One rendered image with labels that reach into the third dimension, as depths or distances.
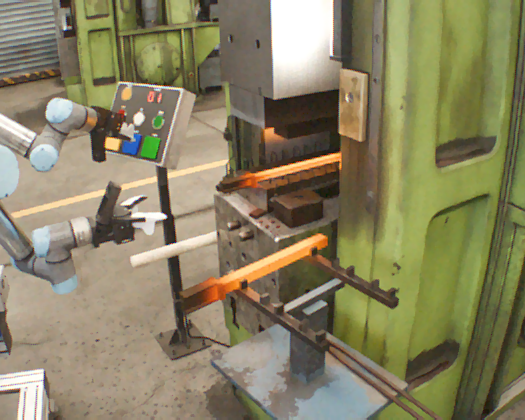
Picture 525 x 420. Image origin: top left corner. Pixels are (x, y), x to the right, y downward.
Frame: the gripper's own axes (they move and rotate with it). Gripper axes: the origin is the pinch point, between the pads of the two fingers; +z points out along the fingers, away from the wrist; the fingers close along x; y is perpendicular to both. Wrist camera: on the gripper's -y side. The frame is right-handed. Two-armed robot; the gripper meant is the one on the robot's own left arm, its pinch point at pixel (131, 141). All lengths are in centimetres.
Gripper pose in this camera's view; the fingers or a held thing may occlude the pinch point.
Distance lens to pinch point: 185.8
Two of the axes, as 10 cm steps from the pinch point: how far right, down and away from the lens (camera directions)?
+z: 5.0, 1.2, 8.6
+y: 2.5, -9.7, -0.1
